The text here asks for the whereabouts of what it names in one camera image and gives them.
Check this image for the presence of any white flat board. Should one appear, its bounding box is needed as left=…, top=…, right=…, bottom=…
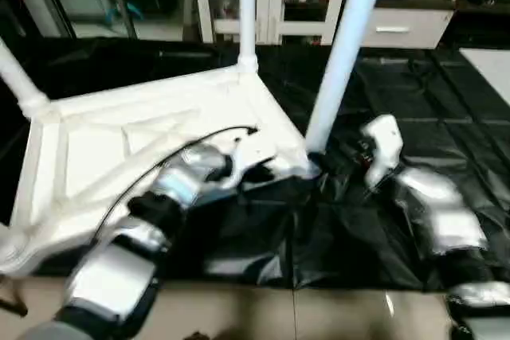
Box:
left=461, top=47, right=510, bottom=108

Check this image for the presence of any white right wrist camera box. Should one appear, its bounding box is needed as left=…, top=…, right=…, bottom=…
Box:
left=357, top=114, right=404, bottom=195

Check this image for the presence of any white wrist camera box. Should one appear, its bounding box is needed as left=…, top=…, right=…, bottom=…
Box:
left=357, top=114, right=404, bottom=195
left=228, top=130, right=281, bottom=188

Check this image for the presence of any white plastic table top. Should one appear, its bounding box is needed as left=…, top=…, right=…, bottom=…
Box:
left=0, top=65, right=321, bottom=277

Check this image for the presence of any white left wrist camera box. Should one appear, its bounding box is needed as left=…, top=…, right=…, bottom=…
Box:
left=228, top=130, right=281, bottom=188

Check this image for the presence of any blue floor stand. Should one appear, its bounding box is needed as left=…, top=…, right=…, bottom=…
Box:
left=104, top=2, right=146, bottom=24

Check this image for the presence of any white drawer unit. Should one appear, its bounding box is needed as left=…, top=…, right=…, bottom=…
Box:
left=360, top=7, right=456, bottom=49

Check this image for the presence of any black metal stand leg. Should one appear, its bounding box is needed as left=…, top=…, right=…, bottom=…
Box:
left=0, top=295, right=29, bottom=319

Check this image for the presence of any black work mat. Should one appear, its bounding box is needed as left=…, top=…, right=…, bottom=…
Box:
left=0, top=36, right=510, bottom=293

